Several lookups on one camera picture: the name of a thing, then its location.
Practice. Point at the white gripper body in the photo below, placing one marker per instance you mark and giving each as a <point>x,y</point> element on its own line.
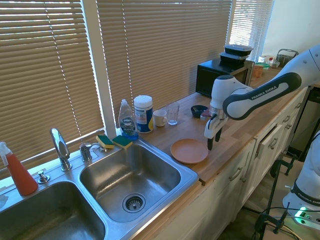
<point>211,130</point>

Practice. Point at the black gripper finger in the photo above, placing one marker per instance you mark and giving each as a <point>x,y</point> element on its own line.
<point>210,144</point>
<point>218,135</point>

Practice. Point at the orange round plate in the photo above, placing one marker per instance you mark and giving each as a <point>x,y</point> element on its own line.
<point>189,150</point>

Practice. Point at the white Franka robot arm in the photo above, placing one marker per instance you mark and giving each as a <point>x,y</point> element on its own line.
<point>262,95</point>

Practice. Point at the white ceramic mug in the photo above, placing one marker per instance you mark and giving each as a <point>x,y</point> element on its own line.
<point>159,118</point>

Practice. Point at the stainless steel double sink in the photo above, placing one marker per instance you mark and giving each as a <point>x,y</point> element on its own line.
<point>140,170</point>

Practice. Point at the metal sink drain strainer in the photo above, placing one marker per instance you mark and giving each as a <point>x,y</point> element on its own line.
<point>133,203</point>

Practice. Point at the chrome sink hole cap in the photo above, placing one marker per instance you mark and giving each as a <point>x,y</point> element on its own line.
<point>43,177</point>

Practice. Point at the dark blue bowl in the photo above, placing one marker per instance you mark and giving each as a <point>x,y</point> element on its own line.
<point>198,110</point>

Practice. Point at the clear drinking glass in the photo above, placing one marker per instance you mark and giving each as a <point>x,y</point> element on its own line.
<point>173,112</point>

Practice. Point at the white kitchen cabinets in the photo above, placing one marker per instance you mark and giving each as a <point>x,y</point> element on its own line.
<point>237,180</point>

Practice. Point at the black microwave oven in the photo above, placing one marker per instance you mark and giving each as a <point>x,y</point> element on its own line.
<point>207,77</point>

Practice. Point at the black clamp with pole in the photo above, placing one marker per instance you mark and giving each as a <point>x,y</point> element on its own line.
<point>275,170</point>

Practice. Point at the white wipes canister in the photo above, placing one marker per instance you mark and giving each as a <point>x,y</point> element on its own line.
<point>143,115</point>

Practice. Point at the black lidded food container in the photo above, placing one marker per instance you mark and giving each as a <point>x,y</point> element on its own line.
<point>232,60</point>
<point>238,49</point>

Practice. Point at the orange container green lid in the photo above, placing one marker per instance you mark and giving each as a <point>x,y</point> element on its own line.
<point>258,71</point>

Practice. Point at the clear dish soap bottle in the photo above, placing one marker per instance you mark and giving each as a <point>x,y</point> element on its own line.
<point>127,120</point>

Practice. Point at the yellow green sponge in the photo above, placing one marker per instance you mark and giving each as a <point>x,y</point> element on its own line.
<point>122,142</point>
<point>105,141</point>

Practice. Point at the white plastic tub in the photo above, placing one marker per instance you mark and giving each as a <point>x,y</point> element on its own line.
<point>266,59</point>

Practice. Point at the black dishwasher appliance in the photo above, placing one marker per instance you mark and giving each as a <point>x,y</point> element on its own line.
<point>308,120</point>

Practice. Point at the wide tan window blind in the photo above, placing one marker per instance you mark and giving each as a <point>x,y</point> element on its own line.
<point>45,75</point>
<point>162,50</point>

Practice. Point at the small black clamp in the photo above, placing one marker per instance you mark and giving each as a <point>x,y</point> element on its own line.
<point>282,220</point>

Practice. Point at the narrow tan window blind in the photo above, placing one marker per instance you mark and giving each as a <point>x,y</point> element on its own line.
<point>250,25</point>

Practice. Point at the chrome soap dispenser pump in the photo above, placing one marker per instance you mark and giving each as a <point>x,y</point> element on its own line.
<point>86,151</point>

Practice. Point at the chrome faucet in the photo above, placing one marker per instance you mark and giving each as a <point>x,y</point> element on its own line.
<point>60,147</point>

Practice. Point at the orange spray bottle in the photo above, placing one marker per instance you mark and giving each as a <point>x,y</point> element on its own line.
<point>21,175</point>

